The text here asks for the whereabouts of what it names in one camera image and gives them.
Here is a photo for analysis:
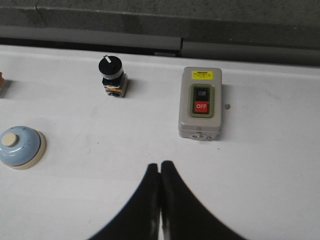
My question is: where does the green pushbutton switch module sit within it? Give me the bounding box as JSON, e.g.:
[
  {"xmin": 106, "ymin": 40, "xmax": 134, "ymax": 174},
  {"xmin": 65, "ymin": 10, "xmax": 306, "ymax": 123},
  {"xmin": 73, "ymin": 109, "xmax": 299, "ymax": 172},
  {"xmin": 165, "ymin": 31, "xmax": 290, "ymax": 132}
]
[{"xmin": 0, "ymin": 72, "xmax": 12, "ymax": 99}]

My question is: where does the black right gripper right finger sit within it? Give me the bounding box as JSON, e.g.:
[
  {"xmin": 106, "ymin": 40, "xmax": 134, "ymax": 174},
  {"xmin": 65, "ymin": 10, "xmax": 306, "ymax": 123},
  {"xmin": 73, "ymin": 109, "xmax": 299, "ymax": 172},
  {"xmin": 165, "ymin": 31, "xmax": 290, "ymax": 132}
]
[{"xmin": 161, "ymin": 160, "xmax": 244, "ymax": 240}]

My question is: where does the grey on off switch box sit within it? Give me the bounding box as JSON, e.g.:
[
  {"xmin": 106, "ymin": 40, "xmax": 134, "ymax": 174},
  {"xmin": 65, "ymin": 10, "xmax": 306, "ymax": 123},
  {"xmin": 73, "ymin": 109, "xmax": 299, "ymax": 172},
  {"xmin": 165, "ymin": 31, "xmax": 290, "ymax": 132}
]
[{"xmin": 178, "ymin": 66, "xmax": 222, "ymax": 141}]

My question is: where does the black rotary selector switch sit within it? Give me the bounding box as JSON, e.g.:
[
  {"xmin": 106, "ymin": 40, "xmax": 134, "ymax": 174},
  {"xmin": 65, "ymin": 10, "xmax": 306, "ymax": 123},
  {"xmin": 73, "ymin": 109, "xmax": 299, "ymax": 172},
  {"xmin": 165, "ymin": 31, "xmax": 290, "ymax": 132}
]
[{"xmin": 98, "ymin": 55, "xmax": 129, "ymax": 98}]

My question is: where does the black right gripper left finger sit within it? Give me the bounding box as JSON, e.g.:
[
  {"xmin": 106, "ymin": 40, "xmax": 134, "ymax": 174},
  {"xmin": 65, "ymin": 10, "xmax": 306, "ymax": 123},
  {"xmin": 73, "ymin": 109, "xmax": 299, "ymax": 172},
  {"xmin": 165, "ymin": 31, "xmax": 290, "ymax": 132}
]
[{"xmin": 91, "ymin": 163, "xmax": 160, "ymax": 240}]

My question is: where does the blue desk bell cream base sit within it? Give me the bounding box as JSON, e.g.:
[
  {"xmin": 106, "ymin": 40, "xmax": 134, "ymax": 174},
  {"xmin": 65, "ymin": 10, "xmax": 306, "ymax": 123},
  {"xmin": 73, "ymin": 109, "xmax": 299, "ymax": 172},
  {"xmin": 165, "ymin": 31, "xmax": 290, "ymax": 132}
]
[{"xmin": 0, "ymin": 126, "xmax": 47, "ymax": 170}]

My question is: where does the grey stone counter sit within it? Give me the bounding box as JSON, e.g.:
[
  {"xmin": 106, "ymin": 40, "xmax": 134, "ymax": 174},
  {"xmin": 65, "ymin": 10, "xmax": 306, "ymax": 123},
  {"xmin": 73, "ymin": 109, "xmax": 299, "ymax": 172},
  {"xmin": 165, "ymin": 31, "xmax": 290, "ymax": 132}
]
[{"xmin": 0, "ymin": 0, "xmax": 320, "ymax": 66}]

